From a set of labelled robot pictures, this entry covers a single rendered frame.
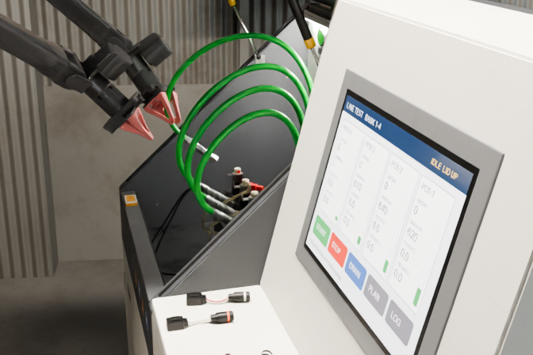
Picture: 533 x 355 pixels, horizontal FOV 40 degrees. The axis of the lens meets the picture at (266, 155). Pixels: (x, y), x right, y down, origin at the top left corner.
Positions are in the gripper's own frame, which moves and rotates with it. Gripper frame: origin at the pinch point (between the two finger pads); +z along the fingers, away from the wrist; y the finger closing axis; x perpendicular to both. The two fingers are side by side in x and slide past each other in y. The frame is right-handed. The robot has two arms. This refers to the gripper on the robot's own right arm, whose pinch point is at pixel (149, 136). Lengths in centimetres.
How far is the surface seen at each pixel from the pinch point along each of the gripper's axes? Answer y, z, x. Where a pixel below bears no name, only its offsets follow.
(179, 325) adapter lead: -7, 23, -46
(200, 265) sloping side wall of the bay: -1.8, 21.7, -31.6
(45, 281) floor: -138, 31, 151
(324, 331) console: 15, 36, -59
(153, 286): -15.3, 20.4, -24.6
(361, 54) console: 49, 10, -42
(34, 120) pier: -83, -25, 156
